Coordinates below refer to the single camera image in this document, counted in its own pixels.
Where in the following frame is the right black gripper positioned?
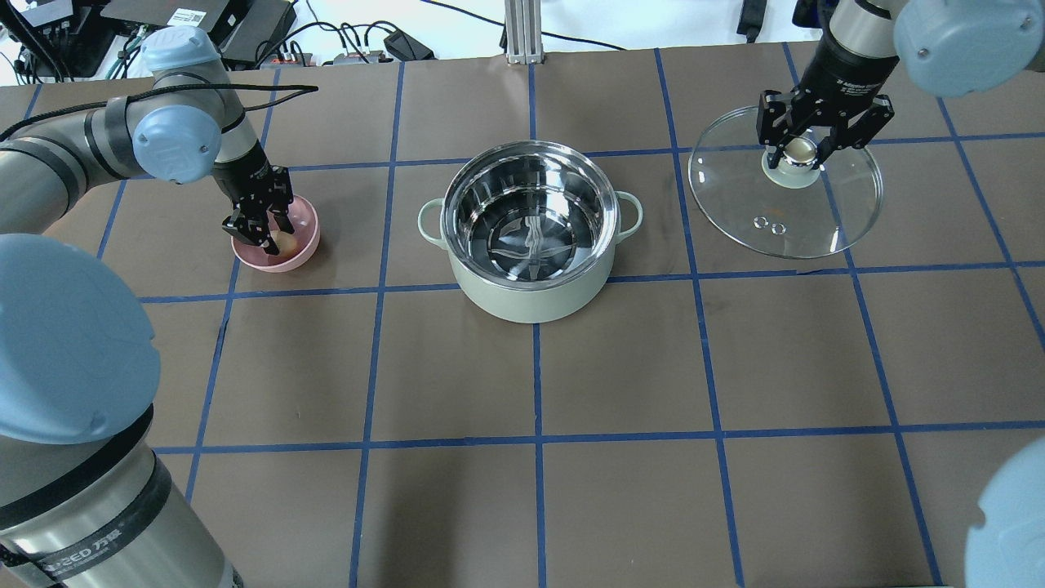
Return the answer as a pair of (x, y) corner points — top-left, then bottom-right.
(754, 81), (895, 170)

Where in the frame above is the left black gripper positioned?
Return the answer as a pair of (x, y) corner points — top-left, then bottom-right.
(220, 163), (294, 256)

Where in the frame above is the brown egg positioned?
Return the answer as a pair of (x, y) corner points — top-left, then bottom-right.
(272, 231), (300, 257)

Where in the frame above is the glass pot lid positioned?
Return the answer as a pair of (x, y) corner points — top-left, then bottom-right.
(687, 105), (884, 260)

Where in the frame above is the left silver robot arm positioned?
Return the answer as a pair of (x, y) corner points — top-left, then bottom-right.
(1, 25), (320, 587)

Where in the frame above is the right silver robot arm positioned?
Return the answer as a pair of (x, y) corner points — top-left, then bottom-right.
(754, 1), (1044, 587)

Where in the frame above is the pale green cooking pot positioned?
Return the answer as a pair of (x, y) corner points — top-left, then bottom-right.
(416, 139), (645, 323)

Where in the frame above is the pink bowl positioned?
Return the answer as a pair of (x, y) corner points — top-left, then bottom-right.
(229, 193), (321, 273)

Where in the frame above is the black power adapter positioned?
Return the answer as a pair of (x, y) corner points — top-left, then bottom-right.
(382, 29), (437, 62)

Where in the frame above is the black computer box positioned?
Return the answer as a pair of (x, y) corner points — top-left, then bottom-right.
(2, 1), (118, 83)

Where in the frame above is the brown paper table mat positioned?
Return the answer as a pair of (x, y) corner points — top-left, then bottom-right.
(50, 43), (1044, 587)

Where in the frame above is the aluminium frame post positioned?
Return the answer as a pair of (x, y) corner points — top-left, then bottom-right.
(503, 0), (545, 65)

